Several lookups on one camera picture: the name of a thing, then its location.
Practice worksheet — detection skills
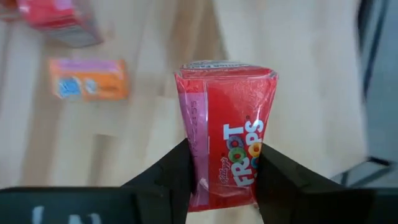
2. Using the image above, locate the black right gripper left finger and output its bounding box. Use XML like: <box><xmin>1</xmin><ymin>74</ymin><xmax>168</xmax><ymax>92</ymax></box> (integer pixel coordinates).
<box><xmin>123</xmin><ymin>138</ymin><xmax>196</xmax><ymax>224</ymax></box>

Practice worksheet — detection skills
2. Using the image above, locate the pink Raisin Bran cereal box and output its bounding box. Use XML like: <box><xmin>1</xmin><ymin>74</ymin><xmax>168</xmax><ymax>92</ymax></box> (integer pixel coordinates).
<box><xmin>17</xmin><ymin>0</ymin><xmax>103</xmax><ymax>48</ymax></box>

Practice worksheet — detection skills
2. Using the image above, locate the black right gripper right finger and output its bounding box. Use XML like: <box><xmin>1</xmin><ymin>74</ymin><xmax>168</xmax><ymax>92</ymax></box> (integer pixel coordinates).
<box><xmin>255</xmin><ymin>143</ymin><xmax>374</xmax><ymax>224</ymax></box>

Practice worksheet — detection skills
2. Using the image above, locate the red Froot Loops cereal box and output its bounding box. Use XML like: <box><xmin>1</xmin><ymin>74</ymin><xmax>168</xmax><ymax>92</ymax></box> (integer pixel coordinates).
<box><xmin>174</xmin><ymin>59</ymin><xmax>279</xmax><ymax>213</ymax></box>

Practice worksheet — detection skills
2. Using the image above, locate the orange Mini Wheats cereal box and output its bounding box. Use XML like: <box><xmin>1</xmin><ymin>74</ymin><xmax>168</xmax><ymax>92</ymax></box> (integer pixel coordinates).
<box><xmin>49</xmin><ymin>58</ymin><xmax>130</xmax><ymax>102</ymax></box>

